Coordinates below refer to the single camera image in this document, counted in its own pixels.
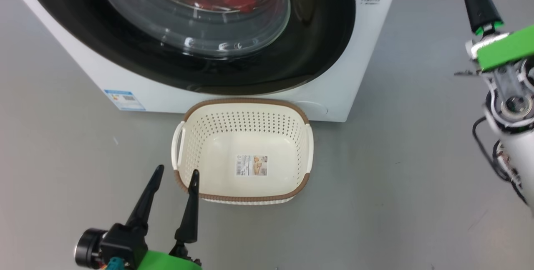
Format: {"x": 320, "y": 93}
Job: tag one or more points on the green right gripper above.
{"x": 509, "y": 49}

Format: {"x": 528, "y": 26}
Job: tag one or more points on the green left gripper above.
{"x": 158, "y": 261}

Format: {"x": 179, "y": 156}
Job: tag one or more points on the black glass washing machine door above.
{"x": 104, "y": 32}

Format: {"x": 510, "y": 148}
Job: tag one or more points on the basket product label sticker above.
{"x": 251, "y": 165}

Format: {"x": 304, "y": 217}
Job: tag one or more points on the cream perforated laundry basket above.
{"x": 246, "y": 140}

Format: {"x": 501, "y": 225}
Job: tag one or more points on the white front-load washing machine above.
{"x": 367, "y": 53}

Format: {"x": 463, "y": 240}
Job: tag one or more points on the blue energy label sticker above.
{"x": 124, "y": 99}

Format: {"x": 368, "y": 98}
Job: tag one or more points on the round drain filter cap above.
{"x": 311, "y": 109}

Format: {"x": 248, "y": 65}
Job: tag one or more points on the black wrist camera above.
{"x": 121, "y": 245}

